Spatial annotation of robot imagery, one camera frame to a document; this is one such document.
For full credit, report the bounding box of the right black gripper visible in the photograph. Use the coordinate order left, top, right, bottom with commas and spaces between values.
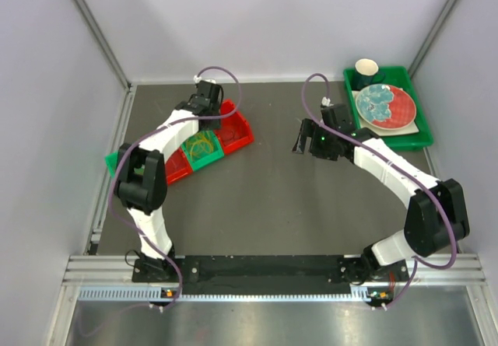
293, 119, 338, 162

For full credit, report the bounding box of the brown cable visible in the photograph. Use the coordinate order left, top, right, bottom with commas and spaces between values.
219, 126, 244, 145

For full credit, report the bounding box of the yellow cable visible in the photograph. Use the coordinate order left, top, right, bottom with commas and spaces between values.
187, 134, 217, 161
186, 134, 217, 161

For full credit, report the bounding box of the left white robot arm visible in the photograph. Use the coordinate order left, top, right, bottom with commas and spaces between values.
114, 79, 223, 281

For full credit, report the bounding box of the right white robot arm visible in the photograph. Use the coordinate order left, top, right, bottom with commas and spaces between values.
293, 104, 470, 281

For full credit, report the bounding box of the red bin far end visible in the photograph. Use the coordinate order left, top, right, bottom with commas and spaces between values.
215, 110, 254, 156

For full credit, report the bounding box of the red and blue plate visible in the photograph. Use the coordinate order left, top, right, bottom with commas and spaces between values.
356, 83, 417, 131

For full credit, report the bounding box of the dark green cup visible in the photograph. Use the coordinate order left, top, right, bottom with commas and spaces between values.
351, 58, 385, 91

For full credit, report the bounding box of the large green tray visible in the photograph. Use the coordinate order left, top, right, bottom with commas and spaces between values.
343, 66, 433, 151

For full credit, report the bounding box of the grey slotted cable duct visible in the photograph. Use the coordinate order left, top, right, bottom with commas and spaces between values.
78, 285, 390, 302

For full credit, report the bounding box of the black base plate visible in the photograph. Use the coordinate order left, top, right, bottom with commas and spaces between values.
132, 253, 416, 295

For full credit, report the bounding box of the aluminium frame rail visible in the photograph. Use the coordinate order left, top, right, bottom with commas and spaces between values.
62, 253, 486, 286

